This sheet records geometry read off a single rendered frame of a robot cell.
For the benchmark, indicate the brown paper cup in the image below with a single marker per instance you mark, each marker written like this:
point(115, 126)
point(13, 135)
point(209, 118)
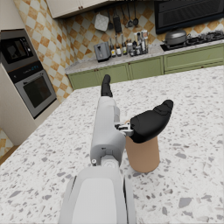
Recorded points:
point(143, 154)

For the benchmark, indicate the green base cabinets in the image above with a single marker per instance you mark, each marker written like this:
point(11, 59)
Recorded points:
point(151, 67)

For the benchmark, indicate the silver toaster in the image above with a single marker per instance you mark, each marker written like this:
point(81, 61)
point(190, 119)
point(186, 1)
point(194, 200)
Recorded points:
point(102, 51)

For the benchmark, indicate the dark condiment bottle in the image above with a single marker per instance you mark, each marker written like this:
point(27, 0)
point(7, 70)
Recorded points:
point(124, 46)
point(118, 49)
point(113, 49)

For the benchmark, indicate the spice jar rack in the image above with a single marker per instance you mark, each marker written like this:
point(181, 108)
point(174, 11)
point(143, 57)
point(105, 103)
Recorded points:
point(139, 43)

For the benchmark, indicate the beige tall cabinet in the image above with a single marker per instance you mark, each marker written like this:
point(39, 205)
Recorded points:
point(14, 87)

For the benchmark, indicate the white oven mitt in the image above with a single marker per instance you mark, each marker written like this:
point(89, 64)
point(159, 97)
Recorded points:
point(101, 22)

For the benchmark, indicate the black hanging spatula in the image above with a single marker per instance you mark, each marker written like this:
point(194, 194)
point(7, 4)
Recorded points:
point(117, 22)

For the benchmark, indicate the black hanging ladle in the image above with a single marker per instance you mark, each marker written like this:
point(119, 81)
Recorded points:
point(129, 17)

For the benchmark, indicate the grey pot with lid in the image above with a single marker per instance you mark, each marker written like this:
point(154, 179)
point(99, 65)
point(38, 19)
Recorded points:
point(175, 37)

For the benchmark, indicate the black hanging spoon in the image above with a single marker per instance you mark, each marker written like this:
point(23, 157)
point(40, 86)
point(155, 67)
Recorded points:
point(135, 15)

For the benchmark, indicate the built-in microwave oven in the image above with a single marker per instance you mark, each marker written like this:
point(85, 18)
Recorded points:
point(17, 50)

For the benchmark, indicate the black gas stove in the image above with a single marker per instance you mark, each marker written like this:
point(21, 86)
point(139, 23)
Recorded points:
point(192, 40)

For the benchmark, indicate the black range hood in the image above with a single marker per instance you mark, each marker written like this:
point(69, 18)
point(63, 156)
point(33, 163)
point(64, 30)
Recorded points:
point(189, 14)

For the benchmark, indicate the built-in wall oven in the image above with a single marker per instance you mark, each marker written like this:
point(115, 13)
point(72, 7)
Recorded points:
point(34, 91)

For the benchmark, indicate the white wall cabinet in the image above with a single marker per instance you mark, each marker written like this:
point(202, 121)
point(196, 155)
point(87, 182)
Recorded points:
point(73, 6)

